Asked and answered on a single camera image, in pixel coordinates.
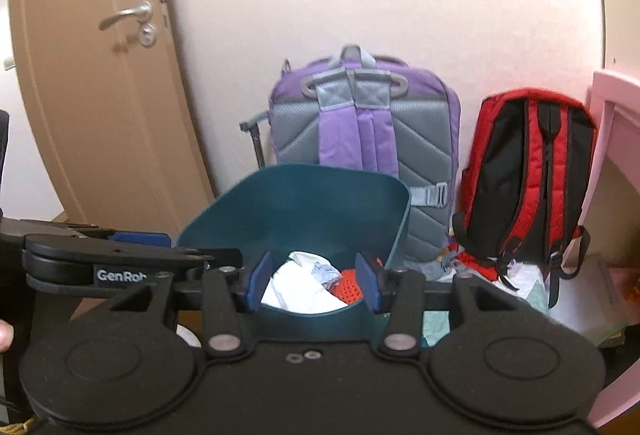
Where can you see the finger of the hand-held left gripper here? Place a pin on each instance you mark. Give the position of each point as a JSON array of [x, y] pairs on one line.
[[145, 239], [200, 257]]

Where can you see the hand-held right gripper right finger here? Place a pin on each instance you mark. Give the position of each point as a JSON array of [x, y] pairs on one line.
[[367, 282]]

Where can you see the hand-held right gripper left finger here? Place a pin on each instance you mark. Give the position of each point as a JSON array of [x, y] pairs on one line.
[[260, 282]]

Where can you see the white plastic bag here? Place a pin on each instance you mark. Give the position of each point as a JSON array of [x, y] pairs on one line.
[[295, 287]]

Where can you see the teal plastic waste bin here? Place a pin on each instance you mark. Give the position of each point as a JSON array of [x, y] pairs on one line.
[[310, 205]]

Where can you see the person's left hand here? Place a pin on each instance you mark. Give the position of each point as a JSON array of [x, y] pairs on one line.
[[5, 337]]

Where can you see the brown wooden door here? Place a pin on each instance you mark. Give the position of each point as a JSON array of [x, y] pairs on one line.
[[100, 115]]

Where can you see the purple grey backpack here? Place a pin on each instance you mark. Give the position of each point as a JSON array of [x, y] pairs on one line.
[[360, 130]]

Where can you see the red black backpack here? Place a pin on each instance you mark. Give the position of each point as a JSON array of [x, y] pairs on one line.
[[520, 165]]

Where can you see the round metal door lock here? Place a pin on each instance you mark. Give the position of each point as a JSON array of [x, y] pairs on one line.
[[146, 35]]

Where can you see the pink wooden furniture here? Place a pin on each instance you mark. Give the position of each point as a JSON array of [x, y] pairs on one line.
[[615, 90]]

